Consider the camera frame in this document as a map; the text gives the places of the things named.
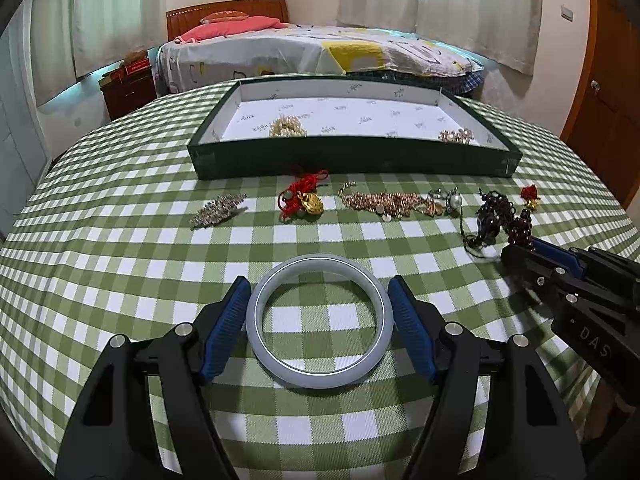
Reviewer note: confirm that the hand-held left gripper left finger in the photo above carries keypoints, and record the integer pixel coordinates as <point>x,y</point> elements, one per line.
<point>227,325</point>

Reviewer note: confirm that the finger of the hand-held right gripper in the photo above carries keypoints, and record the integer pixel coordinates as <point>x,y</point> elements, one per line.
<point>555,257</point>
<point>525,265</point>

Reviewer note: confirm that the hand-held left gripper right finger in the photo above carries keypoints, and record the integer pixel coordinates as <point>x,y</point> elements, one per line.
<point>410,325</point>

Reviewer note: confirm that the small red knot charm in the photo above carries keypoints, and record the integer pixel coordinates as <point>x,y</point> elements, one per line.
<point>529,193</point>

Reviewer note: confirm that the pale jade bangle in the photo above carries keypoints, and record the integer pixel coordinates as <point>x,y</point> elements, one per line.
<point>315,377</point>

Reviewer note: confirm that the dark green jewelry tray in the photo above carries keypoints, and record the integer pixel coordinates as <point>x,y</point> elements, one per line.
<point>350,157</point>

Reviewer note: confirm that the silver rhinestone brooch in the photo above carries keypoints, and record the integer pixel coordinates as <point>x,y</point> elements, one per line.
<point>217,210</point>

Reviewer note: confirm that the green checked tablecloth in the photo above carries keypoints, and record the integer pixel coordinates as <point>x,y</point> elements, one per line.
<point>125,240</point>

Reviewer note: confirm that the blue plaid bed skirt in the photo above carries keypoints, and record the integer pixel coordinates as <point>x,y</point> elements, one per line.
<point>467,82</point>

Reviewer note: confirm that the wooden door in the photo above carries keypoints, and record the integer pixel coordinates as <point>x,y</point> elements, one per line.
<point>610,60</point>

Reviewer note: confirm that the wooden nightstand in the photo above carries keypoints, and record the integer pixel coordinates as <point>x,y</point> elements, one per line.
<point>130,95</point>

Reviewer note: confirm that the red box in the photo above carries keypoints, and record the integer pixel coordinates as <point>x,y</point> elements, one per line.
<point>137,67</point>

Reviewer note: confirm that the bed with patterned sheet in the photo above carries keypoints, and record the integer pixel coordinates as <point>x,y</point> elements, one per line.
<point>280,55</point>

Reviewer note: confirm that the brown soft item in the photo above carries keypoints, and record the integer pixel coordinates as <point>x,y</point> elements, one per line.
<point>134,56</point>

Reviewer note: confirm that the pink pillow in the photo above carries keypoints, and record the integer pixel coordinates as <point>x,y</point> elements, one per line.
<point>235,27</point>

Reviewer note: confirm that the orange patterned pillow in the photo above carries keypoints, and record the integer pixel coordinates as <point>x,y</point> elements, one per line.
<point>225,16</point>

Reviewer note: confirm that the wooden headboard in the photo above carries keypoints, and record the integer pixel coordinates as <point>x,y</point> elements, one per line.
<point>190,17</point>

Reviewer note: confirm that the wall switch plate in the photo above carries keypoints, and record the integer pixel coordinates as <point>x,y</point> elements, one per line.
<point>567,13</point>

